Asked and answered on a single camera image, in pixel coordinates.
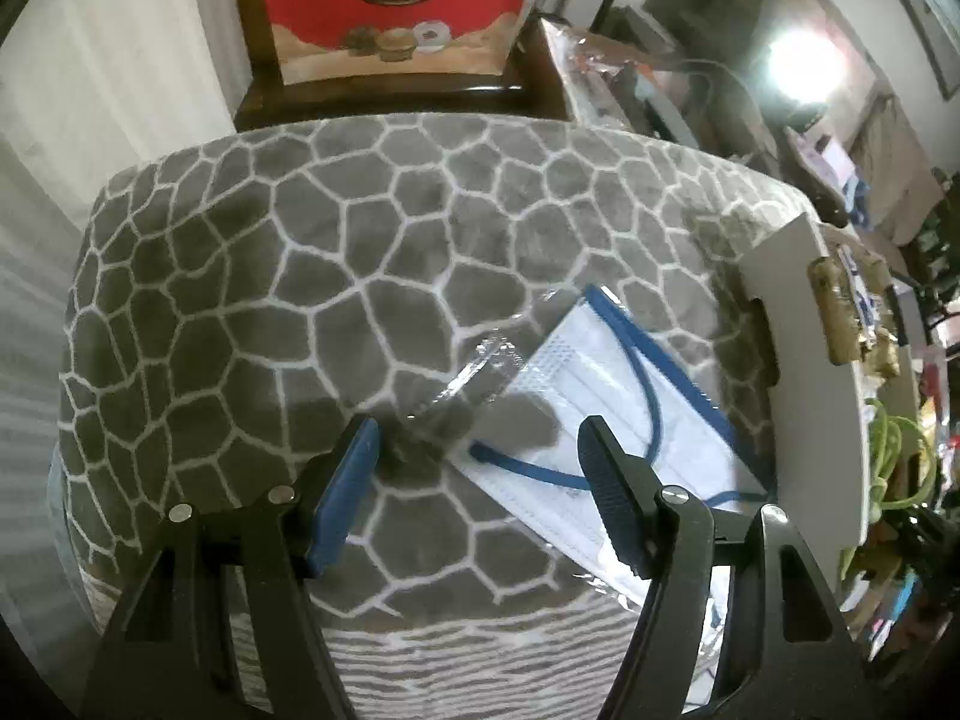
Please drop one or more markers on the dark wooden stool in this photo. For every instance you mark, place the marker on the dark wooden stool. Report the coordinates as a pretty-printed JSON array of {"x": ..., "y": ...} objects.
[{"x": 540, "y": 82}]

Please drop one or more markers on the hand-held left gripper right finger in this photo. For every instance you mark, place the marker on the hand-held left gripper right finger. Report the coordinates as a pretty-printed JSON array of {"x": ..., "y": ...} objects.
[{"x": 615, "y": 510}]

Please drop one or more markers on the cube lamp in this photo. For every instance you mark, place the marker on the cube lamp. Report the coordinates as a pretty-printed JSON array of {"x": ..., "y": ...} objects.
[{"x": 795, "y": 64}]

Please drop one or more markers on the clear plastic bag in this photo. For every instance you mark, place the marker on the clear plastic bag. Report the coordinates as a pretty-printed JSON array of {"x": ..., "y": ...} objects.
[{"x": 592, "y": 82}]

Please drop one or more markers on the grey patterned cushion cover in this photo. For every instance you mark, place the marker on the grey patterned cushion cover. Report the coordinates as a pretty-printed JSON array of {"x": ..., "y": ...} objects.
[{"x": 262, "y": 277}]

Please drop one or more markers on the red cupcake print box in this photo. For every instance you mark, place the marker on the red cupcake print box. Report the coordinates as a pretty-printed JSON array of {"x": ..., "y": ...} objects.
[{"x": 315, "y": 15}]

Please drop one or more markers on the white blue face mask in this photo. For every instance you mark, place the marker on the white blue face mask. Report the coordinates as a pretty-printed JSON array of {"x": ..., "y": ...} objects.
[{"x": 600, "y": 360}]

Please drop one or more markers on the brown bedding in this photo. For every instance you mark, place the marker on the brown bedding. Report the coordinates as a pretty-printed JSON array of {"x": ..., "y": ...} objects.
[{"x": 900, "y": 165}]

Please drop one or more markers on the white and brown cardboard box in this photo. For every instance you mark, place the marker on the white and brown cardboard box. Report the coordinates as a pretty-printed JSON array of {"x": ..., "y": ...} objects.
[{"x": 795, "y": 300}]

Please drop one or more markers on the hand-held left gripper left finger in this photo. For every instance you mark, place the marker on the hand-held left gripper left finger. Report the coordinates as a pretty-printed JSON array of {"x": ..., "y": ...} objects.
[{"x": 345, "y": 495}]

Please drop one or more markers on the gold tissue pack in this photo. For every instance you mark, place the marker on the gold tissue pack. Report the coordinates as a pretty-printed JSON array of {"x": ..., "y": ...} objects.
[{"x": 832, "y": 300}]

